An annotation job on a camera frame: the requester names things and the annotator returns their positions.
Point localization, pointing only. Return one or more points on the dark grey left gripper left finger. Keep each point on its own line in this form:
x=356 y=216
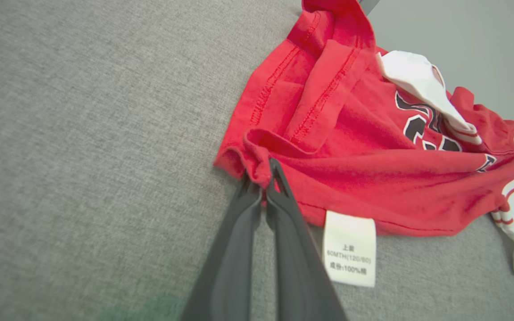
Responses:
x=225 y=276

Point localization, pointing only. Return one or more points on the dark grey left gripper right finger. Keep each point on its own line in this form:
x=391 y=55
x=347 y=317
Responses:
x=297 y=267

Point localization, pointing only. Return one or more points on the red shirt with white sleeves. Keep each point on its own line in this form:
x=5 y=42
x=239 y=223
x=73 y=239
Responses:
x=350 y=147

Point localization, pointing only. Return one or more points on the grey partition post with bracket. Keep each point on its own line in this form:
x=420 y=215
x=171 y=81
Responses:
x=367 y=4

